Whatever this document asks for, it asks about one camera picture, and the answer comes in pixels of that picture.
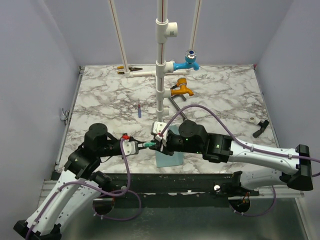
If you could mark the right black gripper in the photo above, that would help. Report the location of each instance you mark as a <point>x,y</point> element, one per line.
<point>160,146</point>

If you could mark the green white glue stick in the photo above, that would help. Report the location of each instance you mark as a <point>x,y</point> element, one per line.
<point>148,144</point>

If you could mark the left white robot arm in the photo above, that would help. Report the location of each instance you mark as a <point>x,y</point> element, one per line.
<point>75,175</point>

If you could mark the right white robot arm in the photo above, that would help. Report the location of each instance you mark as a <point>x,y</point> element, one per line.
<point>280,166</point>

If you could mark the blue pen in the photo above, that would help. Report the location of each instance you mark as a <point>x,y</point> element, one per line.
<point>139,111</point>

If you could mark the grey metal rod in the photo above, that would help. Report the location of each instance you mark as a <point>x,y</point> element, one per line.
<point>175,105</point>

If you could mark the orange plastic faucet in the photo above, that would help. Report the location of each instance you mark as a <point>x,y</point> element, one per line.
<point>181,88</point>

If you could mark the white tape roll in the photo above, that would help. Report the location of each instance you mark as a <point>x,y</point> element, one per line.
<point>255,120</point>

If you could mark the blue plastic faucet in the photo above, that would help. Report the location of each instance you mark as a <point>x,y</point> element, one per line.
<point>190,58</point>

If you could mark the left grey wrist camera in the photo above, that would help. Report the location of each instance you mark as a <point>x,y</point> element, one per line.
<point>130,147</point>

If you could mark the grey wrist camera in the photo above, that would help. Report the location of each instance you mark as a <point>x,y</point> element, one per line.
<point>130,147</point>
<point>160,135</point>

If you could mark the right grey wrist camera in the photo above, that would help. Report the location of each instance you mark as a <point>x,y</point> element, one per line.
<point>160,135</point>

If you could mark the orange handled pliers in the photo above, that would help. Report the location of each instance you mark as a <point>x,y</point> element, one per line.
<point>121,69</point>

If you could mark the black metal base rail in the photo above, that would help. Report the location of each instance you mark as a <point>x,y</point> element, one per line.
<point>143,190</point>

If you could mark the black handle tool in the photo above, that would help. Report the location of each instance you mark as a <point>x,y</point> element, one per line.
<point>263,125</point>

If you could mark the white pvc pipe frame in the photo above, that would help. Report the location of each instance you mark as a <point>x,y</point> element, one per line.
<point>165,29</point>

